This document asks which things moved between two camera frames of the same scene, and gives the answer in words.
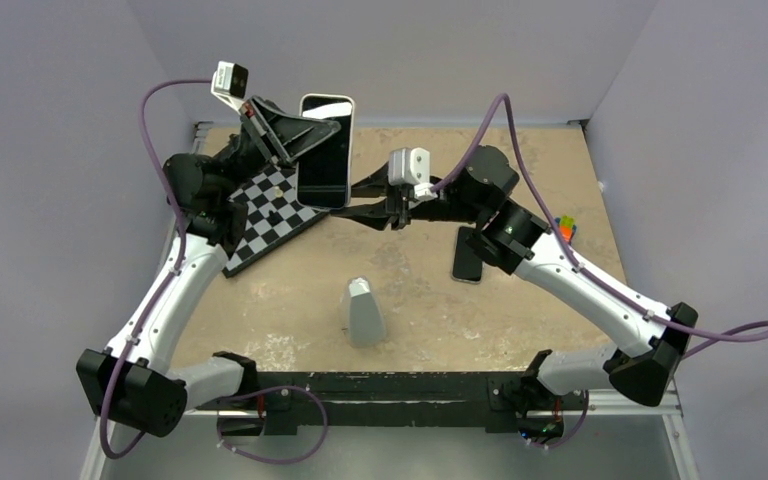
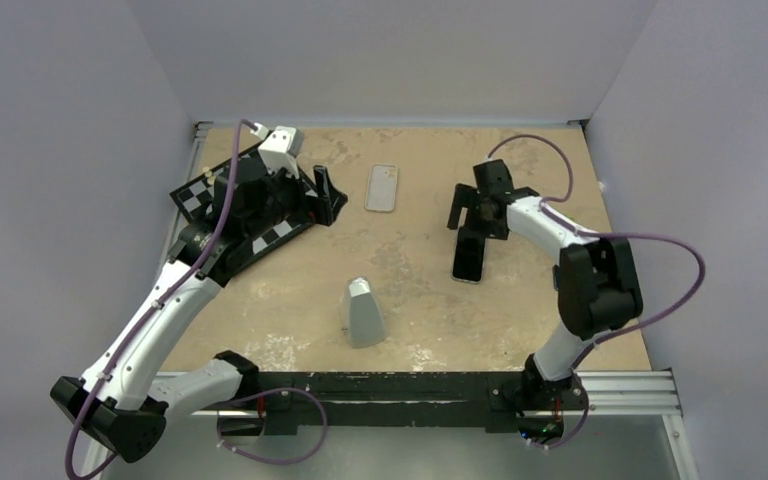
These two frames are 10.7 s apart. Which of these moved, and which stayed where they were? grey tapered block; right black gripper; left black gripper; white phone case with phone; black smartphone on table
Moved: white phone case with phone; left black gripper; right black gripper
Stayed: black smartphone on table; grey tapered block
